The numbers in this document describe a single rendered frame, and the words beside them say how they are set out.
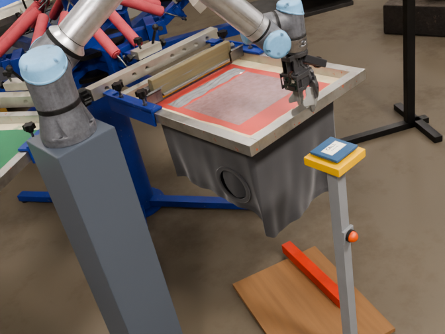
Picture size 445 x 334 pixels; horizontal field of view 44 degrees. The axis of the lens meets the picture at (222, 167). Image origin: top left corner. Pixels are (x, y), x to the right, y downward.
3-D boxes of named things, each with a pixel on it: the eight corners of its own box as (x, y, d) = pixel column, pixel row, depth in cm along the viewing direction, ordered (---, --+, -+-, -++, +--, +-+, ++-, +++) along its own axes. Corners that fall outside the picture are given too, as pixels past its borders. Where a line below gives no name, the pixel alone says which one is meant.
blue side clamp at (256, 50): (269, 61, 229) (266, 46, 225) (260, 66, 226) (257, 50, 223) (220, 53, 250) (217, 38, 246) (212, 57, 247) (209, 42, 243)
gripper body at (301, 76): (281, 91, 174) (275, 54, 168) (298, 79, 179) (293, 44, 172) (299, 95, 169) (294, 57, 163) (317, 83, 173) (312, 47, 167)
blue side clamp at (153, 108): (165, 120, 201) (161, 103, 197) (155, 126, 198) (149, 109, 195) (121, 105, 221) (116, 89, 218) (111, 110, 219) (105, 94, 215)
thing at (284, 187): (342, 185, 221) (334, 89, 198) (267, 248, 198) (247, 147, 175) (336, 183, 223) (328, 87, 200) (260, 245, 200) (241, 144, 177)
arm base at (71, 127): (59, 154, 141) (46, 120, 135) (32, 139, 151) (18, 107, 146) (107, 127, 148) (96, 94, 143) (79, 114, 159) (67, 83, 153)
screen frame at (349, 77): (366, 79, 194) (365, 69, 192) (251, 157, 165) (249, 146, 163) (218, 51, 249) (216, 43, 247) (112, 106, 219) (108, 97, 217)
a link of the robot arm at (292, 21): (269, 1, 163) (296, -7, 164) (275, 36, 169) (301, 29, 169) (278, 7, 156) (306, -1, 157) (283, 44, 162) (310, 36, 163)
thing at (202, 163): (275, 219, 200) (261, 133, 181) (259, 231, 196) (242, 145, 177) (195, 179, 232) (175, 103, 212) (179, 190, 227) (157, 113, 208)
